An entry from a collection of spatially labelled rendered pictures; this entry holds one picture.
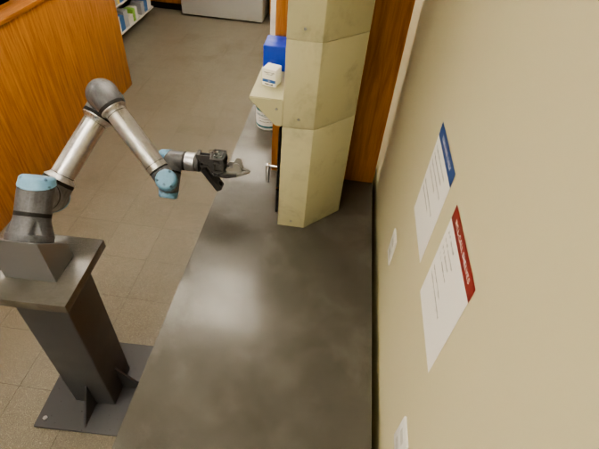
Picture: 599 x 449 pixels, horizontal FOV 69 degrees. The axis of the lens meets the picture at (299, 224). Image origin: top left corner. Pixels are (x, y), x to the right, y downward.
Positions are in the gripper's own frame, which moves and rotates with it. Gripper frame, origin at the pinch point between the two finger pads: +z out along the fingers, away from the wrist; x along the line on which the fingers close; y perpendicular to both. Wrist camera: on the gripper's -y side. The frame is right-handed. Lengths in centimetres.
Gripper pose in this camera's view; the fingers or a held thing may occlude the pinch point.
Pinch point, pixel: (246, 173)
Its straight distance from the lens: 175.4
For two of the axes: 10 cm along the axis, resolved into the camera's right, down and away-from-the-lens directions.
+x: 1.2, -6.8, 7.2
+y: 0.7, -7.2, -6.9
